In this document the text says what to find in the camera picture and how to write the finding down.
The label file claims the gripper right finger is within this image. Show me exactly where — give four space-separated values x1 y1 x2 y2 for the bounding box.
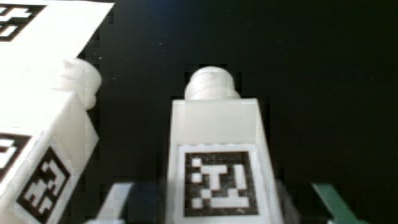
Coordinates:
278 181 372 224

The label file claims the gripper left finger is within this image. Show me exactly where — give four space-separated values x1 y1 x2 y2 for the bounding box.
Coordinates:
88 182 159 224

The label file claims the white leg with tag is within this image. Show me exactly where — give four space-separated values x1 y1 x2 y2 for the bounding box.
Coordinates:
166 66 285 224

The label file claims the white leg inner right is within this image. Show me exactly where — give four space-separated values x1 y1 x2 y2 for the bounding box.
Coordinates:
0 0 113 224

